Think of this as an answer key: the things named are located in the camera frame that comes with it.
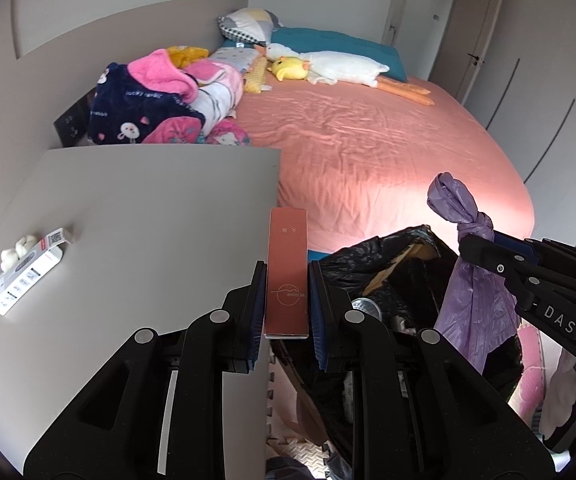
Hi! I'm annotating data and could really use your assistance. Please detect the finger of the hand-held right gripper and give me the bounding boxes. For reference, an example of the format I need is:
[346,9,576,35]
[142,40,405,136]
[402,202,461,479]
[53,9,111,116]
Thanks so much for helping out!
[458,234,538,286]
[492,232,536,263]

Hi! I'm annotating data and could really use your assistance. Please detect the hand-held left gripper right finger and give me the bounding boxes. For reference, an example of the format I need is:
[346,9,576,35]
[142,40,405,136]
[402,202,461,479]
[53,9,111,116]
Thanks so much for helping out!
[309,259,554,480]

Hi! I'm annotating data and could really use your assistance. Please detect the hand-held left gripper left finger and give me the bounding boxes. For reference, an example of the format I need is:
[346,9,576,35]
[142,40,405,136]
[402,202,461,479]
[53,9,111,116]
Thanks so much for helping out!
[23,260,269,480]

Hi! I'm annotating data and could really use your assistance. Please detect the purple plastic bag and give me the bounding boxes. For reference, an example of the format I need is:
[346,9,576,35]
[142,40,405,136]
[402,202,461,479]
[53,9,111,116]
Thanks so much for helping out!
[427,171,521,376]

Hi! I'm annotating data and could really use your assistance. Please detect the rose gold slim box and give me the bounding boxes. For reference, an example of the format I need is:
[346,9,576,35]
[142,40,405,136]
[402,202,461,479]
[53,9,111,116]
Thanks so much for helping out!
[263,206,311,341]

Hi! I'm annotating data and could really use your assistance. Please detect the black trash bag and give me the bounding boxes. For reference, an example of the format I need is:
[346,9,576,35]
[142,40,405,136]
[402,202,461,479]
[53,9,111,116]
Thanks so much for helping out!
[273,225,526,480]

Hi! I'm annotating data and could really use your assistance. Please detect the metal can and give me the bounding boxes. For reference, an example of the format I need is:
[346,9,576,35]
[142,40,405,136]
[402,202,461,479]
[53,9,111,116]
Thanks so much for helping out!
[350,297,383,321]

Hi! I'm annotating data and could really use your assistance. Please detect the cardboard box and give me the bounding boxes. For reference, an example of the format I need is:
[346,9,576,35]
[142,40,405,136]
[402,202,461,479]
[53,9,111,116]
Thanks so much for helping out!
[363,242,436,296]

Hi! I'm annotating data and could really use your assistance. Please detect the foam puzzle floor mat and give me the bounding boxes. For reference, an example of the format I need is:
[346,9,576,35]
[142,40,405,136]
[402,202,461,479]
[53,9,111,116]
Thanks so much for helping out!
[265,355,353,480]

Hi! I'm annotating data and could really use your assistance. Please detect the white bedside table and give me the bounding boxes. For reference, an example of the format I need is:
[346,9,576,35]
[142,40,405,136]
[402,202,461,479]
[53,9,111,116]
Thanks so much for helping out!
[0,146,283,480]

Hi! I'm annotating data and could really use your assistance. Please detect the bed with pink sheet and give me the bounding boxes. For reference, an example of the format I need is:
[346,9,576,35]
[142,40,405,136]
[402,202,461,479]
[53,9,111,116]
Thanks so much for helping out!
[235,75,536,256]

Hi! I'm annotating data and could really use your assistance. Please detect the white wardrobe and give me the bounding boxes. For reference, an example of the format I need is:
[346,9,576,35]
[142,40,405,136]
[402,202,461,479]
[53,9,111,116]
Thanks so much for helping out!
[488,0,576,256]

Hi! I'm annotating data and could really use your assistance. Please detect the pink printed blanket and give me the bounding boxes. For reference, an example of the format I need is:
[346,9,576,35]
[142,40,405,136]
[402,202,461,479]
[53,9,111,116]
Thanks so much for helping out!
[140,115,251,147]

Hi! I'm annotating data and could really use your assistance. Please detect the pink and white blanket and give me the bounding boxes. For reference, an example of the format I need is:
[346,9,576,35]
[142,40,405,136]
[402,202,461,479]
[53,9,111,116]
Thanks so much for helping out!
[183,59,245,133]

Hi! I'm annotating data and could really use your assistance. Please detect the white door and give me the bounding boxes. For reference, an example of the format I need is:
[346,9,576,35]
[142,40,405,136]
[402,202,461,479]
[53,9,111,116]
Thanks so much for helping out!
[458,0,507,106]

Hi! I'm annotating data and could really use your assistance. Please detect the white cardboard packet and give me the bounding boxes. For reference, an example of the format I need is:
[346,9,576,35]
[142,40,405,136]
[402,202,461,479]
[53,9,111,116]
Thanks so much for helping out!
[0,229,68,317]

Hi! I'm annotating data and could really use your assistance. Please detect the long yellow pillow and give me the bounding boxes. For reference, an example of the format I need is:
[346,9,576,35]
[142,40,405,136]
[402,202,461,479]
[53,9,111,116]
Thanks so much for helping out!
[244,55,271,95]

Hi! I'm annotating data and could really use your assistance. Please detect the white goose plush toy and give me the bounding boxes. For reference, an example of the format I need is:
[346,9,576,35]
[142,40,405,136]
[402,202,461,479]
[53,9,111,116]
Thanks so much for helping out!
[265,42,433,107]

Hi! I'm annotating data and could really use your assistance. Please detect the navy fleece garment pink lining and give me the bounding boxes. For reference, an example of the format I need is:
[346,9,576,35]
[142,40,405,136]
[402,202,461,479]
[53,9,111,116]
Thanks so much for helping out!
[87,49,206,146]

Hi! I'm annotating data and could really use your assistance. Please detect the crumpled white tissue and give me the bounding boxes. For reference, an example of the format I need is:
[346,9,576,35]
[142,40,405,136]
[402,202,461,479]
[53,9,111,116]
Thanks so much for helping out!
[0,234,36,272]

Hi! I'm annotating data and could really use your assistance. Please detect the yellow duck plush toy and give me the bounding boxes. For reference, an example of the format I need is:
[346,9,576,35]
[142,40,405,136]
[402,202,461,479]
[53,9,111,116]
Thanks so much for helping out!
[273,56,313,82]

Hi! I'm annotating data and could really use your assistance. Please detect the teal pillow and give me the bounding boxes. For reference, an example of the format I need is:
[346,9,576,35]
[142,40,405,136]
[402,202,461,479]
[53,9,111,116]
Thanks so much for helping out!
[270,27,409,83]

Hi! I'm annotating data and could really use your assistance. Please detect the pastel bumper pillow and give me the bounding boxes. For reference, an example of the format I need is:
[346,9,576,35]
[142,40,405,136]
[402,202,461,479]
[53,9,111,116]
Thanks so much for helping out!
[210,46,261,73]

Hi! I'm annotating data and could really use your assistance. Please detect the yellow blanket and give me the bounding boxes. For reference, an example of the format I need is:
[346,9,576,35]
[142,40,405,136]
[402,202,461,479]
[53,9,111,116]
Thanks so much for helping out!
[166,46,209,68]

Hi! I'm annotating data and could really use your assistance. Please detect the patchwork pillow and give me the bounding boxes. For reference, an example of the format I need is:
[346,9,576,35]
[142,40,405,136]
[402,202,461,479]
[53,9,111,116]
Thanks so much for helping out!
[218,8,283,46]

